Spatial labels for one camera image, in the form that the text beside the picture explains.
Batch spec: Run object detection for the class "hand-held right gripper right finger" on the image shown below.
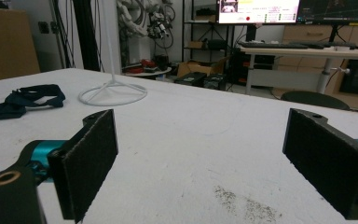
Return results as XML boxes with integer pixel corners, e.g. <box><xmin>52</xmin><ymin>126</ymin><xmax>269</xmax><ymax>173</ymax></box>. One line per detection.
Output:
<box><xmin>282</xmin><ymin>107</ymin><xmax>358</xmax><ymax>221</ymax></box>

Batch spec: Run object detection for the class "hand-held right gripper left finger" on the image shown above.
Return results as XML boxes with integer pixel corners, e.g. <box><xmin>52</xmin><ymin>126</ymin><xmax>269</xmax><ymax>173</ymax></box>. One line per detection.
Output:
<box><xmin>47</xmin><ymin>108</ymin><xmax>119</xmax><ymax>224</ymax></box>

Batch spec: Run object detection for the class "black round stool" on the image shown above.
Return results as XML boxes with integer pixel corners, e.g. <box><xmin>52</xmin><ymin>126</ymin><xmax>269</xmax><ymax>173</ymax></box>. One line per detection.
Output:
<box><xmin>281</xmin><ymin>91</ymin><xmax>351</xmax><ymax>111</ymax></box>

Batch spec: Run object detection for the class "dark blue cloth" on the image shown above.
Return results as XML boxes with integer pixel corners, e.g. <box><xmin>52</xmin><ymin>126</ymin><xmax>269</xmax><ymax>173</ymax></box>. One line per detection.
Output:
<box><xmin>0</xmin><ymin>83</ymin><xmax>67</xmax><ymax>121</ymax></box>

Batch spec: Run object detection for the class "light wooden desk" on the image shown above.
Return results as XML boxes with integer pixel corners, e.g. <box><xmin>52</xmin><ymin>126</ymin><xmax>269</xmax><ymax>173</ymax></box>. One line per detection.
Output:
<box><xmin>239</xmin><ymin>43</ymin><xmax>358</xmax><ymax>95</ymax></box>

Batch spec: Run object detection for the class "black keyboard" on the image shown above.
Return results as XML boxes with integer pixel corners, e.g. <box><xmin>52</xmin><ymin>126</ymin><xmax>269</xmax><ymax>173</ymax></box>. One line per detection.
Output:
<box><xmin>241</xmin><ymin>41</ymin><xmax>310</xmax><ymax>50</ymax></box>

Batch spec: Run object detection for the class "black electronic case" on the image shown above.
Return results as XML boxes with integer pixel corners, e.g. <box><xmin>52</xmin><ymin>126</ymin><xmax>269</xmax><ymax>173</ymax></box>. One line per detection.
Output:
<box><xmin>173</xmin><ymin>72</ymin><xmax>208</xmax><ymax>88</ymax></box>

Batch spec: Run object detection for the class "large brown cardboard panel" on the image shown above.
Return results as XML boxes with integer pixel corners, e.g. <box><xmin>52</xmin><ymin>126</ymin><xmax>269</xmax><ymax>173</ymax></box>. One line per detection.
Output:
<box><xmin>0</xmin><ymin>7</ymin><xmax>41</xmax><ymax>83</ymax></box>

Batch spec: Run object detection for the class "dark computer monitor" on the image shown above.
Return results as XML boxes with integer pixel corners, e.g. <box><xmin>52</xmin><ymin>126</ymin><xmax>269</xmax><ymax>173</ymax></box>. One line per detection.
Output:
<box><xmin>296</xmin><ymin>0</ymin><xmax>358</xmax><ymax>26</ymax></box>

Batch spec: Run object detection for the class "brown cardboard box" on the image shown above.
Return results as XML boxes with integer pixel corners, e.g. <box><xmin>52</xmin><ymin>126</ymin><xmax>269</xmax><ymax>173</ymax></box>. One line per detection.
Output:
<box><xmin>176</xmin><ymin>57</ymin><xmax>229</xmax><ymax>78</ymax></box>

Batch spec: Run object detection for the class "computer monitor with bright screen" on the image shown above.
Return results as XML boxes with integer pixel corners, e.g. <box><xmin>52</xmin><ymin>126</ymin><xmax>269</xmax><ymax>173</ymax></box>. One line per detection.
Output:
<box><xmin>217</xmin><ymin>0</ymin><xmax>301</xmax><ymax>25</ymax></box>

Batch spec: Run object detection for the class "black metal shelf rack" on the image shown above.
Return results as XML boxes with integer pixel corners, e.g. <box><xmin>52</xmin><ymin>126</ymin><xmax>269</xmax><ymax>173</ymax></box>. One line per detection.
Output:
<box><xmin>181</xmin><ymin>0</ymin><xmax>236</xmax><ymax>63</ymax></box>

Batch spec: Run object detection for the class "white wire stand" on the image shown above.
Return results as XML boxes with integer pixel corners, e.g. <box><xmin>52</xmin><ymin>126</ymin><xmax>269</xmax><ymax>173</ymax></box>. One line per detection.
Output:
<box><xmin>77</xmin><ymin>0</ymin><xmax>148</xmax><ymax>107</ymax></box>

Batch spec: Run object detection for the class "black vertical post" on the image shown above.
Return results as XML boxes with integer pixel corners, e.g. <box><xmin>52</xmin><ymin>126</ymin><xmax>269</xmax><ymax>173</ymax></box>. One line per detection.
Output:
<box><xmin>72</xmin><ymin>0</ymin><xmax>101</xmax><ymax>72</ymax></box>

